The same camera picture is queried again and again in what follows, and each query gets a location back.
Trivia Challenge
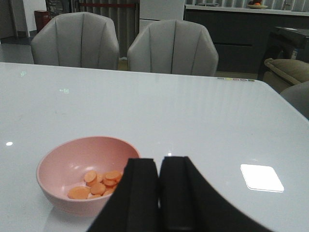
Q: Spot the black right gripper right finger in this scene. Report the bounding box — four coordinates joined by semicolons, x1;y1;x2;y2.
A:
159;156;268;232

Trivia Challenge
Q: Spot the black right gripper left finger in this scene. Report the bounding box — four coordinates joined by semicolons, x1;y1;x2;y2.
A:
87;158;159;232

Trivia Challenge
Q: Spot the white cabinet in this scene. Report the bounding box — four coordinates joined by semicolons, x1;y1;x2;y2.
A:
139;0;185;31

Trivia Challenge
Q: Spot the black side table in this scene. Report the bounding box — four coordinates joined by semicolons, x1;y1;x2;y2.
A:
257;27;309;81

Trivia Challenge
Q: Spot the grey chair at right edge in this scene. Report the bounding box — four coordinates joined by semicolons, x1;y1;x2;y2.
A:
280;81;309;119

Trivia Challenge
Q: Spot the pink plastic bowl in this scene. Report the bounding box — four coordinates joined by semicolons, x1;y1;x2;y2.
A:
36;136;140;217

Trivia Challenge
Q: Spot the right grey upholstered chair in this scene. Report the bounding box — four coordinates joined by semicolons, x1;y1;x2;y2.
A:
127;19;219;76

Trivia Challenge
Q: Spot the dark grey sideboard counter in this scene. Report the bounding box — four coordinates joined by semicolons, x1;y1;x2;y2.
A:
185;5;309;73

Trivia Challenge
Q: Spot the fruit plate on counter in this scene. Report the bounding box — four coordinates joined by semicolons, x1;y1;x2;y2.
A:
247;0;268;9

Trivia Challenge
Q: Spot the red trash bin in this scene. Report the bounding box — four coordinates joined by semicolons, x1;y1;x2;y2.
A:
34;10;51;32

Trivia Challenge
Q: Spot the left grey upholstered chair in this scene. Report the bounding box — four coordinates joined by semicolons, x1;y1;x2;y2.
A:
31;12;119;70

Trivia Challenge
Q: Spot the grey curtain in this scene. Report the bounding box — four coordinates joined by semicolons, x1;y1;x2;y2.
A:
76;0;140;58

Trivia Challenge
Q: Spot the grey upholstered chair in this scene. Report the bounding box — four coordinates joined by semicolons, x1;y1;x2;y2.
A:
31;12;119;70
127;19;219;76

